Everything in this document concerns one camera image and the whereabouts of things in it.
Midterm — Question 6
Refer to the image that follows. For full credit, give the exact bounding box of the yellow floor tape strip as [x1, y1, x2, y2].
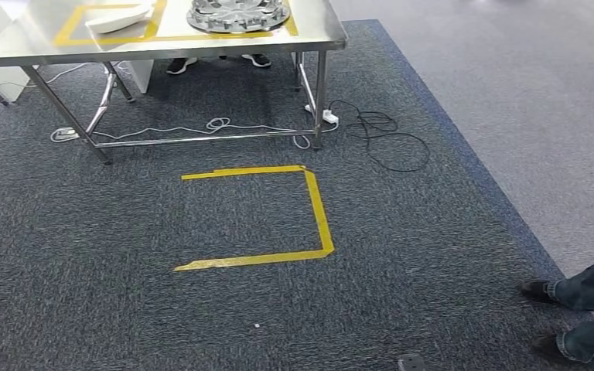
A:
[180, 165, 309, 181]
[302, 168, 336, 257]
[172, 249, 335, 272]

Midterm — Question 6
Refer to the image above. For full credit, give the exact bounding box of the white power strip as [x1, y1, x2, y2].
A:
[304, 104, 340, 125]

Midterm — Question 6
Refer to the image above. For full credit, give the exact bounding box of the white charger cable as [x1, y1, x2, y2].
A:
[49, 116, 340, 151]

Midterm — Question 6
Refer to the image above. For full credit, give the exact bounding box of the steel workbench leg frame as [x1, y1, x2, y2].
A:
[20, 49, 329, 166]

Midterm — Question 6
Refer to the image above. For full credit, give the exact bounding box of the long white plastic part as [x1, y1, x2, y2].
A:
[84, 2, 153, 36]

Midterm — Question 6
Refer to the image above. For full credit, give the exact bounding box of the black floor cable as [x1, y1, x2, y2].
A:
[327, 100, 432, 174]

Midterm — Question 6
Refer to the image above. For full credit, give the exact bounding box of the grey plastic wheel hubcap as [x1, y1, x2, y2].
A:
[186, 0, 292, 36]

